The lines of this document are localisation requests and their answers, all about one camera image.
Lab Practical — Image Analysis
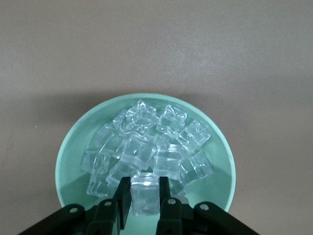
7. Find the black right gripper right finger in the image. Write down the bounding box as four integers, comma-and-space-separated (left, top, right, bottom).
156, 175, 260, 235

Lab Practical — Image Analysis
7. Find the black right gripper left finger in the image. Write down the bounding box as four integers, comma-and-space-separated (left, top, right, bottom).
19, 176, 132, 235

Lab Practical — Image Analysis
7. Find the clear ice cube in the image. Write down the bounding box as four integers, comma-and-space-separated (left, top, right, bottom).
86, 172, 116, 198
80, 150, 112, 175
105, 161, 141, 187
177, 119, 211, 154
93, 123, 123, 158
156, 104, 188, 138
168, 182, 190, 204
119, 131, 157, 171
179, 150, 214, 186
112, 109, 133, 135
131, 172, 161, 218
127, 99, 157, 128
153, 144, 183, 178

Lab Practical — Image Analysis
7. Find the mint green bowl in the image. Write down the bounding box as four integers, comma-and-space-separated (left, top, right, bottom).
55, 92, 236, 213

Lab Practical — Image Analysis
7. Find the brown table mat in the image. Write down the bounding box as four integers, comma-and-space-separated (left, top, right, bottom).
0, 0, 313, 235

